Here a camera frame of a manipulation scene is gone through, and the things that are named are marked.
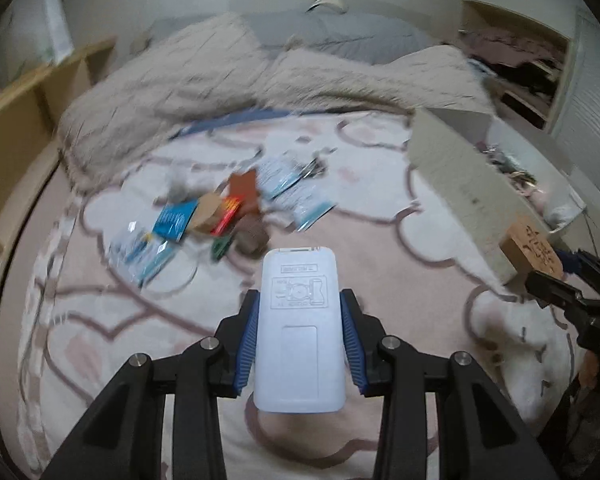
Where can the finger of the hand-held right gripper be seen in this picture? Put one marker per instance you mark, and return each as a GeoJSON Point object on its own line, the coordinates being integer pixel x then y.
{"type": "Point", "coordinates": [560, 295]}
{"type": "Point", "coordinates": [592, 270]}

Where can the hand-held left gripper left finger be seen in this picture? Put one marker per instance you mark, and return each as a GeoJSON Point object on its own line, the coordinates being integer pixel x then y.
{"type": "Point", "coordinates": [247, 340]}

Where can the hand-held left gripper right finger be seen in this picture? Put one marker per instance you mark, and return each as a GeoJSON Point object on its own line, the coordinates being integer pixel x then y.
{"type": "Point", "coordinates": [352, 340]}

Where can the white remote control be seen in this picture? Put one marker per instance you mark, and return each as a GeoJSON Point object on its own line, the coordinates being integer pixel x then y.
{"type": "Point", "coordinates": [300, 340]}

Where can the brown tape roll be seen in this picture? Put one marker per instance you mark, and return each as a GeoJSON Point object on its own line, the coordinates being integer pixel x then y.
{"type": "Point", "coordinates": [252, 235]}

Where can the white cardboard storage box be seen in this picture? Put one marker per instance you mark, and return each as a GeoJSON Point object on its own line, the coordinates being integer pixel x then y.
{"type": "Point", "coordinates": [460, 185]}

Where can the green clip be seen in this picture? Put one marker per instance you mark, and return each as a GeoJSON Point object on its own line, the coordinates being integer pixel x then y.
{"type": "Point", "coordinates": [220, 249]}

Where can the pink bear print bed sheet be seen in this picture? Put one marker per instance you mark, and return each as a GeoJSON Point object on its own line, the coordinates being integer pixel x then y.
{"type": "Point", "coordinates": [130, 360]}

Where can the pile of assorted small accessories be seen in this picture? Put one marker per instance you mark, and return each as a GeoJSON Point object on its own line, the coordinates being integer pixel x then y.
{"type": "Point", "coordinates": [515, 175]}

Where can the red sachet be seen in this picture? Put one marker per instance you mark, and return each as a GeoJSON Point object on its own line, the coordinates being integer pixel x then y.
{"type": "Point", "coordinates": [226, 216]}

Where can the round wooden block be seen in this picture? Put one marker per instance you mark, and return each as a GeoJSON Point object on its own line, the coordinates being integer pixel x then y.
{"type": "Point", "coordinates": [207, 212]}

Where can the blue snack packet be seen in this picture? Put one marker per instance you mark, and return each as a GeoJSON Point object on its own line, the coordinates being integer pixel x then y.
{"type": "Point", "coordinates": [175, 220]}

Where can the brown leather piece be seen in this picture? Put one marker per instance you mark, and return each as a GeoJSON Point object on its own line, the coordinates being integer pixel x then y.
{"type": "Point", "coordinates": [244, 190]}

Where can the white louvered door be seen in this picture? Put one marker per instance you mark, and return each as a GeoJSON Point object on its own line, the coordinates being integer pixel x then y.
{"type": "Point", "coordinates": [590, 100]}

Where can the dark clothes pile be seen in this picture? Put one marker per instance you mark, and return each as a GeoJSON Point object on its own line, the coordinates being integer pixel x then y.
{"type": "Point", "coordinates": [525, 77]}

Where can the blue bed sheet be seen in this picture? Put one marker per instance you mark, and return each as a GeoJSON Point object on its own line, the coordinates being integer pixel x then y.
{"type": "Point", "coordinates": [230, 122]}

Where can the pink clothes pile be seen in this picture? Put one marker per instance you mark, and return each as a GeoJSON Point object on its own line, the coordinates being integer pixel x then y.
{"type": "Point", "coordinates": [510, 42]}

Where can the beige fuzzy blanket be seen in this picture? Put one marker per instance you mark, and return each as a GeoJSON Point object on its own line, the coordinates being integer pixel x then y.
{"type": "Point", "coordinates": [190, 80]}

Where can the built-in closet niche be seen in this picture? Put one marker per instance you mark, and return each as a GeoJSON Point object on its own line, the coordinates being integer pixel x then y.
{"type": "Point", "coordinates": [485, 12]}

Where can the grey duvet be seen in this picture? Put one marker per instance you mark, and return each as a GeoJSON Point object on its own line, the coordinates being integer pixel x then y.
{"type": "Point", "coordinates": [350, 35]}

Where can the light wooden shelf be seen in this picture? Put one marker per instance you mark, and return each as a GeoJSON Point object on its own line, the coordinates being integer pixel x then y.
{"type": "Point", "coordinates": [40, 90]}

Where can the black and white visor cap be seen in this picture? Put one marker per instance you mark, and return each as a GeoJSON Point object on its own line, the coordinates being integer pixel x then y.
{"type": "Point", "coordinates": [327, 4]}

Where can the grey headboard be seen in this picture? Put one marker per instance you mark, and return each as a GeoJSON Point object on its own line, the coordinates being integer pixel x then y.
{"type": "Point", "coordinates": [270, 2]}

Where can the white tote bag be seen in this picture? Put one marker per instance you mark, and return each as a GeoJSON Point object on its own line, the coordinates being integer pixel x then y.
{"type": "Point", "coordinates": [45, 20]}

